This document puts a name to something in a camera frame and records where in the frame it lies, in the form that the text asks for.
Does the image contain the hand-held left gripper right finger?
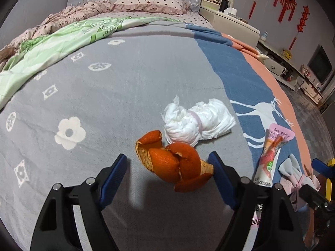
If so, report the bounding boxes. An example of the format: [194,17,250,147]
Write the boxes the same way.
[208,151,305,251]

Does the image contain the pink dotted pillow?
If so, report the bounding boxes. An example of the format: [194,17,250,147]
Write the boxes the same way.
[111,0,189,15]

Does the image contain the grey pink cloth bow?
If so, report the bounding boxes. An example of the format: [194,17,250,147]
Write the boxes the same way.
[277,154,321,212]

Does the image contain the orange peel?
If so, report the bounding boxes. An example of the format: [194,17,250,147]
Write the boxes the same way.
[135,130,215,192]

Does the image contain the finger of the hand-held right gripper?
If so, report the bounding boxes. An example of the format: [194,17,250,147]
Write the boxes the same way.
[311,158,335,177]
[299,185,330,210]

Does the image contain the cream bedside cabinet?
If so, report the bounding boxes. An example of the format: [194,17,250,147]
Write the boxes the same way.
[199,0,261,49]

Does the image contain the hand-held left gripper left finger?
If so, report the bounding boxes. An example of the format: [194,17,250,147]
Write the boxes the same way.
[30,154,129,251]

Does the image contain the pink snack wrapper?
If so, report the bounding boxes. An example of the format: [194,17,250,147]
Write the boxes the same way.
[251,122,296,227]

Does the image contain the grey blue orange blanket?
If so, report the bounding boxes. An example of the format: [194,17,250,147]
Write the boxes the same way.
[0,21,314,251]

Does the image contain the pink dotted quilt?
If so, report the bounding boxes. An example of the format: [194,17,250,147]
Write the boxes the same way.
[0,0,113,68]

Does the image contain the white tissue wad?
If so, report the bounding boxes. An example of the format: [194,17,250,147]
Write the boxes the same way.
[162,95,236,148]

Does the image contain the green patterned quilt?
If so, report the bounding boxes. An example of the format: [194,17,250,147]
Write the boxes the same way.
[0,16,184,110]

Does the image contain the white television stand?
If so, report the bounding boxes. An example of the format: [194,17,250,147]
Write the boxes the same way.
[298,76,323,104]

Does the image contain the flat screen television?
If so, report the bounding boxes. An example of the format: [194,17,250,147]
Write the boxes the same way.
[307,45,333,84]

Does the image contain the yellow rimmed trash bin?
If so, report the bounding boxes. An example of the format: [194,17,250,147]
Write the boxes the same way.
[325,158,335,202]

